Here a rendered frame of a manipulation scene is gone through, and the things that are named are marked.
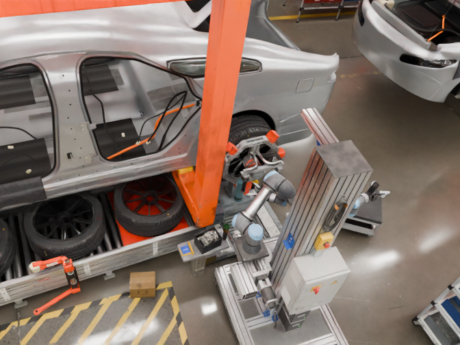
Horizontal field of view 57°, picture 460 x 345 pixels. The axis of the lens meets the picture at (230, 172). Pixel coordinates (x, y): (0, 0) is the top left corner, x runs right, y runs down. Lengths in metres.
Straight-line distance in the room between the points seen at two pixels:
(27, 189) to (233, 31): 2.07
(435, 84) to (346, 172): 3.29
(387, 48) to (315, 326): 3.36
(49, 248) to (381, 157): 4.03
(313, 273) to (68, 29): 2.31
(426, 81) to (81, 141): 3.89
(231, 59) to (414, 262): 3.15
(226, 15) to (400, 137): 4.21
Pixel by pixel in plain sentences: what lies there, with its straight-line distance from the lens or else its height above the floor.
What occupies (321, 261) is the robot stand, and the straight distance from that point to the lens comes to 2.98.
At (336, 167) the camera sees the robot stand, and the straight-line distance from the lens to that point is 2.41.
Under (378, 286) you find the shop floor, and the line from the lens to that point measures 4.59.
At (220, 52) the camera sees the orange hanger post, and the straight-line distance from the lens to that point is 2.54.
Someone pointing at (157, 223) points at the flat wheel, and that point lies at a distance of 3.87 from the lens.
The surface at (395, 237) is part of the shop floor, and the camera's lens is 5.02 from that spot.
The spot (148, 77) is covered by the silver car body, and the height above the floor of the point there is 1.02.
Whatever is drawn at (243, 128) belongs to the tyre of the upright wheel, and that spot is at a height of 1.17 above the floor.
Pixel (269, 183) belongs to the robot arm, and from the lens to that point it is 3.25.
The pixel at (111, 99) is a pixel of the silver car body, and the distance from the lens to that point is 4.33.
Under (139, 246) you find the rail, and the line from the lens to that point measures 3.87.
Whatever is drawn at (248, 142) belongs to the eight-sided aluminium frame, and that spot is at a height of 1.09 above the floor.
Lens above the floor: 3.66
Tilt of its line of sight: 48 degrees down
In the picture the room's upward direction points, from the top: 11 degrees clockwise
